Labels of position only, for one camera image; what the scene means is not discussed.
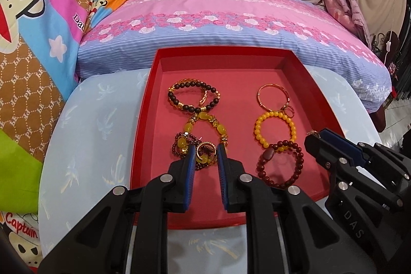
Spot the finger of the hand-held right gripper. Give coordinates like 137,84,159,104
305,134,402,207
321,129,411,194

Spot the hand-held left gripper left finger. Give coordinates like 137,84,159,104
38,145,197,274

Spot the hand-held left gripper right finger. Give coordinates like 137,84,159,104
216,143,378,274

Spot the purple bead bracelet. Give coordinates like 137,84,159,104
175,132,222,171

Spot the dark red bead bracelet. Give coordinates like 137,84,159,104
256,140,304,189

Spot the yellow round bead bracelet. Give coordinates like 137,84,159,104
255,111,296,153

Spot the yellow crystal bead bracelet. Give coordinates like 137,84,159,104
173,112,229,165

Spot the dark wooden bead bracelet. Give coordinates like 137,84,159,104
167,79,222,112

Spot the red cardboard box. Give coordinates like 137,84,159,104
130,48,345,230

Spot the dark red wooden furniture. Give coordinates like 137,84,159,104
374,101,390,133

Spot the rose gold bangle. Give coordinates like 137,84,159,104
257,84,291,112

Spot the black metal rack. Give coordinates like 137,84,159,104
369,33,411,95

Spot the mauve folded cloth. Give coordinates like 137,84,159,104
324,0,373,48

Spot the pink and blue floral pillow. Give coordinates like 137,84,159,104
77,0,393,114

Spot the cartoon monkey printed blanket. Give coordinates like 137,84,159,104
0,0,145,274

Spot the white cable with switch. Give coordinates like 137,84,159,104
384,32,394,64

